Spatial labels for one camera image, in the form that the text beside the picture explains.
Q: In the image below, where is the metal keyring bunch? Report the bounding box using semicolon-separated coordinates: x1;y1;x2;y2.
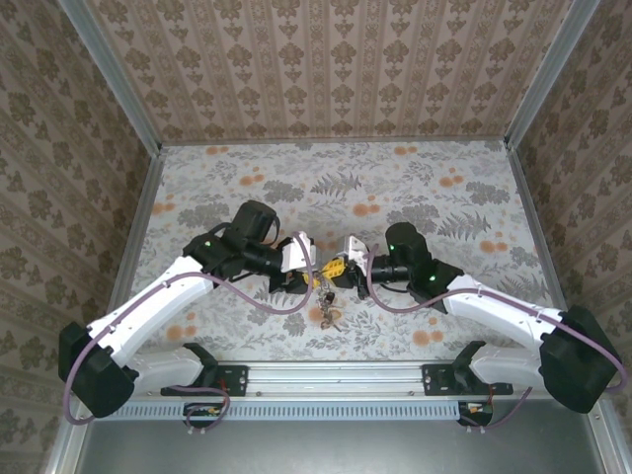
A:
315;276;347;333

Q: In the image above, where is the floral patterned table cover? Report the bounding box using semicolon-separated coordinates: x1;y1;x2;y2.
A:
130;140;554;362

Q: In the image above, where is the grey metal sheet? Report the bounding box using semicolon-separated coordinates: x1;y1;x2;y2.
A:
73;418;611;474

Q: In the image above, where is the black connector box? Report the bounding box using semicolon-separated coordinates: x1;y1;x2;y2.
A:
457;400;496;428

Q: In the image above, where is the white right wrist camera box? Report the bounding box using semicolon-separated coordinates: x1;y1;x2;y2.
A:
342;234;380;277

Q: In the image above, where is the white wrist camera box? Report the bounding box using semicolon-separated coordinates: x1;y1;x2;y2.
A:
279;232;316;274
342;234;380;277

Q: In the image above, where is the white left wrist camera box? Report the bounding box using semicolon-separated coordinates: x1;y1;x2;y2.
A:
279;232;316;274

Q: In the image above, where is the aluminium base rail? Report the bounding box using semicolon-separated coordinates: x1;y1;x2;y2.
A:
216;362;465;397

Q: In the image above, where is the aluminium side frame rail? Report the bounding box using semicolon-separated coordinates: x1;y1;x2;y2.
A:
506;145;632;474
46;147;167;474

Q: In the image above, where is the aluminium back frame rail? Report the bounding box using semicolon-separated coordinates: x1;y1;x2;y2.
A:
160;137;510;147

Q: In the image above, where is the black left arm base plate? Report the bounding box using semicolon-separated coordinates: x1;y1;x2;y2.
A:
160;363;249;399

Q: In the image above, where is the slotted grey cable duct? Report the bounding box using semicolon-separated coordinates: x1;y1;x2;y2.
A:
106;400;495;423

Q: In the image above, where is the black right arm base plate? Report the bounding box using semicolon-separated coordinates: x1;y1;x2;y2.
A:
421;363;514;399

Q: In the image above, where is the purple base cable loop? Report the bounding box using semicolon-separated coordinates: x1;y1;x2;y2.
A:
172;384;232;432
458;387;534;431

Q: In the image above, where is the aluminium frame post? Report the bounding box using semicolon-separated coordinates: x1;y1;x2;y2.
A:
57;0;164;155
504;0;602;152

